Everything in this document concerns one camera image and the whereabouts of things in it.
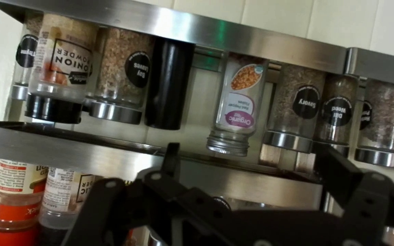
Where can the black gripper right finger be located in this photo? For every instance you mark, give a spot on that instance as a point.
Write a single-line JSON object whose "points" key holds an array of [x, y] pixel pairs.
{"points": [[369, 209]]}

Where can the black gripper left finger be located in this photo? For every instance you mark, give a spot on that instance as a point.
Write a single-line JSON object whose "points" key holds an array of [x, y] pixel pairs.
{"points": [[114, 209]]}

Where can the clear bottle white label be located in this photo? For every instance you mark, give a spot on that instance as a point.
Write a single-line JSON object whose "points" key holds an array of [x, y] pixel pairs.
{"points": [[64, 195]]}

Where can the glass spice jar steel lid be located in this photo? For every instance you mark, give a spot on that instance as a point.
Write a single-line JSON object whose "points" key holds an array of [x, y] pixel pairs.
{"points": [[337, 113], [383, 123], [123, 72], [26, 52], [296, 103]]}

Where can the red cap spice bottle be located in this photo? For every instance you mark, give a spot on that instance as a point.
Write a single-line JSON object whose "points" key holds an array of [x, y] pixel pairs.
{"points": [[13, 205]]}

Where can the tall black cylinder bottle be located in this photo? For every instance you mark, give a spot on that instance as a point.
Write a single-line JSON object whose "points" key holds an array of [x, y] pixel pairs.
{"points": [[169, 86]]}

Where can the onion powder bottle black cap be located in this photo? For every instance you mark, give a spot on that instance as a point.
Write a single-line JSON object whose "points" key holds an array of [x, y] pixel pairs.
{"points": [[64, 54]]}

